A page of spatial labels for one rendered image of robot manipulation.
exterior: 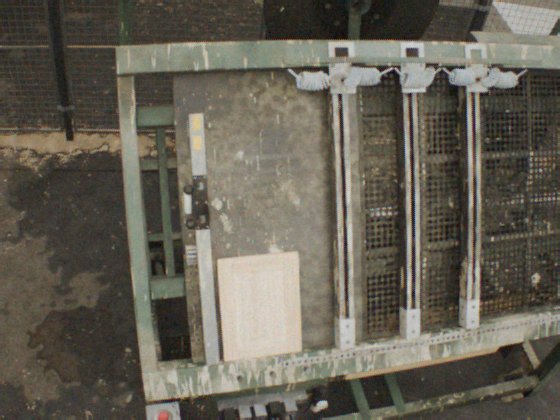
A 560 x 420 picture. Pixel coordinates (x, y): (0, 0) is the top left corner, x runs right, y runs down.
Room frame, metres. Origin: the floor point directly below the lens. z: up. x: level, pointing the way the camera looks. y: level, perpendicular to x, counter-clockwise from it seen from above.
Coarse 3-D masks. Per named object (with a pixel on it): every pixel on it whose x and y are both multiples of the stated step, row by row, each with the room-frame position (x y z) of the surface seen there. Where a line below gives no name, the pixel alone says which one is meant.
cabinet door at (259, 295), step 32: (256, 256) 1.50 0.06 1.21; (288, 256) 1.53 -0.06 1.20; (224, 288) 1.39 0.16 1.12; (256, 288) 1.42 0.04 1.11; (288, 288) 1.45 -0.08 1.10; (224, 320) 1.31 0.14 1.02; (256, 320) 1.34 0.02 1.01; (288, 320) 1.37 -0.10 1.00; (224, 352) 1.23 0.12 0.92; (256, 352) 1.26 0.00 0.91; (288, 352) 1.29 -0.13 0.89
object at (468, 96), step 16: (480, 48) 2.19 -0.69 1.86; (480, 64) 2.15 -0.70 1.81; (496, 64) 2.05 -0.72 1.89; (480, 80) 2.09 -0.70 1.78; (496, 80) 2.03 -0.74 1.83; (464, 96) 2.10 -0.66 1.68; (464, 112) 2.07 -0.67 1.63; (464, 128) 2.03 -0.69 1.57; (464, 144) 2.00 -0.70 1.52; (480, 144) 1.99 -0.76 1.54; (464, 160) 1.96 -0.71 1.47; (480, 160) 1.95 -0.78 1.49; (464, 176) 1.92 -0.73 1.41; (464, 192) 1.88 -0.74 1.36; (464, 208) 1.84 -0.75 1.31; (464, 224) 1.80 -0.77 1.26; (464, 240) 1.76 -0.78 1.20; (464, 256) 1.72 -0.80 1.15; (464, 272) 1.68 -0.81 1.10; (464, 288) 1.64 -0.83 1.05; (464, 304) 1.59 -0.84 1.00; (464, 320) 1.55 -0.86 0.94
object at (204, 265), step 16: (192, 128) 1.70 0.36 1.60; (192, 144) 1.66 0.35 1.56; (192, 160) 1.63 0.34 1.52; (192, 176) 1.60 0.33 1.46; (208, 240) 1.47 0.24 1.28; (208, 256) 1.43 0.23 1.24; (208, 272) 1.39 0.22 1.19; (208, 288) 1.36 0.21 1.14; (208, 304) 1.32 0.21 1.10; (208, 320) 1.28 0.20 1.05; (208, 336) 1.24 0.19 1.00; (208, 352) 1.20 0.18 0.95
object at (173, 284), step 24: (432, 96) 2.14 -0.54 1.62; (552, 96) 2.35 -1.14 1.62; (144, 120) 1.72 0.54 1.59; (168, 120) 1.75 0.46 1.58; (168, 192) 1.60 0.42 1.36; (168, 216) 1.54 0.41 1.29; (168, 240) 1.49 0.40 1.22; (168, 264) 1.43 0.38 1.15; (384, 264) 1.66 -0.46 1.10; (168, 288) 1.36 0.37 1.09
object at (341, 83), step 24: (360, 72) 1.85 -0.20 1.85; (336, 96) 1.91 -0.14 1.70; (336, 120) 1.85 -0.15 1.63; (336, 144) 1.80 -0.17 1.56; (336, 168) 1.75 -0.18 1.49; (336, 192) 1.69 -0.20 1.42; (336, 216) 1.65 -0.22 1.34; (336, 240) 1.60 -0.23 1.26; (336, 264) 1.54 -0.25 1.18; (336, 288) 1.49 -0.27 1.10; (336, 312) 1.44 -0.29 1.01; (336, 336) 1.38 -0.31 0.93
